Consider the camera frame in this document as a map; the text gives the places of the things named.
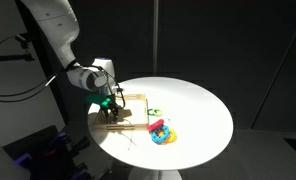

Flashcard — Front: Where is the orange ring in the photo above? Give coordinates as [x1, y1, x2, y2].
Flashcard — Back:
[162, 128, 178, 145]

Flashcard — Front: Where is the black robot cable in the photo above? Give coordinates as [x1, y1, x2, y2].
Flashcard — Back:
[0, 64, 126, 110]

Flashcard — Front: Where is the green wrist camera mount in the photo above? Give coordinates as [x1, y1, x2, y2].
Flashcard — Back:
[85, 93, 112, 108]

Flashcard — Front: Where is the white table pedestal base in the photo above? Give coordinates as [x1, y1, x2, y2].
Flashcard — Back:
[127, 167, 183, 180]

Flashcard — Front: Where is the black robot stand base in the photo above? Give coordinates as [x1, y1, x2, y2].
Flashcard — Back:
[2, 124, 89, 180]

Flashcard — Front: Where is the red ribbed ring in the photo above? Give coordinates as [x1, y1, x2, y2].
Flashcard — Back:
[147, 118, 165, 133]

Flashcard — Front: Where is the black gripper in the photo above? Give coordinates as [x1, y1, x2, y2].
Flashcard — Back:
[102, 85, 122, 121]

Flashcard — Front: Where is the black and white striped ring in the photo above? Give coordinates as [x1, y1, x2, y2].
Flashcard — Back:
[103, 113, 120, 123]

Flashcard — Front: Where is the blue ring with dark dots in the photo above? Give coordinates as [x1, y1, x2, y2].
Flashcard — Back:
[150, 124, 171, 145]

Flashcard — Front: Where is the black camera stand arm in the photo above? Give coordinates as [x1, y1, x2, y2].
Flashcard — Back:
[0, 33, 36, 64]

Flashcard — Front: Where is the wooden tray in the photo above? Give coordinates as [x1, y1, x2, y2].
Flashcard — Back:
[93, 93, 150, 131]

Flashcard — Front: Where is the green ring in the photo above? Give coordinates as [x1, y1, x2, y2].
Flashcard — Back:
[147, 108, 164, 117]

